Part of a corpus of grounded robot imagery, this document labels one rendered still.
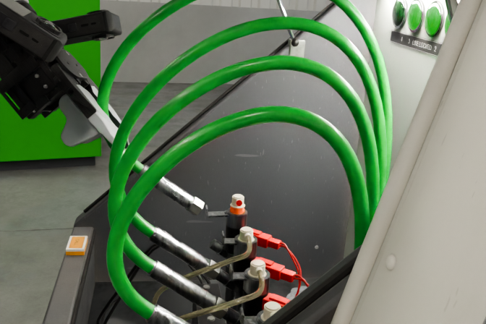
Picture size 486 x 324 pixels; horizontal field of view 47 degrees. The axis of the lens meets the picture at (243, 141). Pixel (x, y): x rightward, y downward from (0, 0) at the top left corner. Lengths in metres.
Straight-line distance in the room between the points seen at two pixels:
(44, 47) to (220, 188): 0.60
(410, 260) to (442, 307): 0.04
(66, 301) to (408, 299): 0.63
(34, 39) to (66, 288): 0.47
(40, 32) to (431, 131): 0.36
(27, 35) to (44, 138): 3.56
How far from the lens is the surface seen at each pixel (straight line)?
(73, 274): 0.95
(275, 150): 1.07
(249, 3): 7.38
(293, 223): 1.13
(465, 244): 0.30
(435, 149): 0.34
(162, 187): 0.73
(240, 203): 0.74
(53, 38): 0.56
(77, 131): 0.69
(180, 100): 0.53
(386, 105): 0.75
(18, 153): 4.14
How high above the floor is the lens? 1.43
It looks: 17 degrees down
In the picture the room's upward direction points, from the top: 4 degrees clockwise
